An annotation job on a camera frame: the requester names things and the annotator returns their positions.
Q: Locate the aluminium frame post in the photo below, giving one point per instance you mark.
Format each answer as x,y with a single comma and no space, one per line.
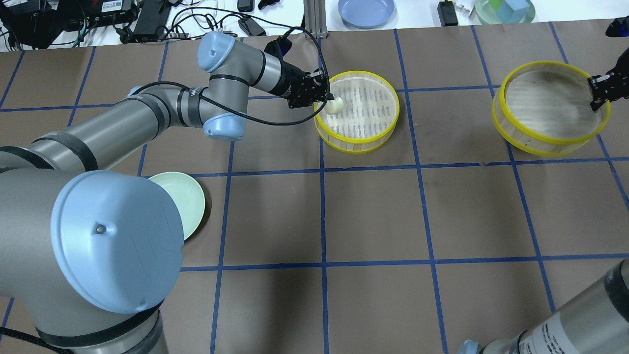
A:
315,18

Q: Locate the blue plate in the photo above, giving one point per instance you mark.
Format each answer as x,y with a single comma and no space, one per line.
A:
366,14

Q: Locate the blue sponge block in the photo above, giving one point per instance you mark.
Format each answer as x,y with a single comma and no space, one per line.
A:
517,7

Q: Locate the clear green glass bowl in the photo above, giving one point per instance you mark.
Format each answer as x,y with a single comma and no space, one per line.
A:
494,12

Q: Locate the black power adapter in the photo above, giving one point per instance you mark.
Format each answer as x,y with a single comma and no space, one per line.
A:
447,13

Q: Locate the yellow bamboo steamer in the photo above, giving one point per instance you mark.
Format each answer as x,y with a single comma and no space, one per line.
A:
371,112
543,108

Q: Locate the black electronics box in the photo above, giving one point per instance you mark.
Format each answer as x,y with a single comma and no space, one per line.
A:
151,23

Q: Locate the green sponge block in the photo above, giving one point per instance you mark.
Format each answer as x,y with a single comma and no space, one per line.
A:
498,6

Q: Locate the light green plate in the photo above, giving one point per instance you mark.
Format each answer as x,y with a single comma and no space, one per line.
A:
188,196

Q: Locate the white steamed bun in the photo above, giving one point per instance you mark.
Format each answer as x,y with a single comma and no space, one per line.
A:
334,106

